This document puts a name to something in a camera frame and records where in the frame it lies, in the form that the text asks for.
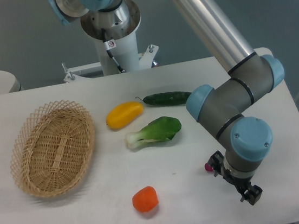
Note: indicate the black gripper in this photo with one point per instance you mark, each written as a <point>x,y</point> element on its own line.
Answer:
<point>220,166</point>

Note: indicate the dark green cucumber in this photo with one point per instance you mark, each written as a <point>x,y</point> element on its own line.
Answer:
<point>166,98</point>

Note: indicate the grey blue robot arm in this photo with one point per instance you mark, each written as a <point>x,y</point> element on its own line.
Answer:
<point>247,140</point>

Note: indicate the purple sweet potato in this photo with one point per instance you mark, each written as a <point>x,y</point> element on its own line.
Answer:
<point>208,168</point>

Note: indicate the orange carrot piece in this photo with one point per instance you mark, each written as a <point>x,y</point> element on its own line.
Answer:
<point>145,200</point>

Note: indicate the green bok choy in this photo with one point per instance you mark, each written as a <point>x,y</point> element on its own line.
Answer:
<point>161,129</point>

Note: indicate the yellow bell pepper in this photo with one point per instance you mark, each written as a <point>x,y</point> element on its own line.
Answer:
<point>123,114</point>

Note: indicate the woven wicker basket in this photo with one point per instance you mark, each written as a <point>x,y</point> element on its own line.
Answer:
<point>53,150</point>

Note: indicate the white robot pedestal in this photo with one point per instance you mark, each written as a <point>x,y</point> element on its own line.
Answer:
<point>114,35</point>

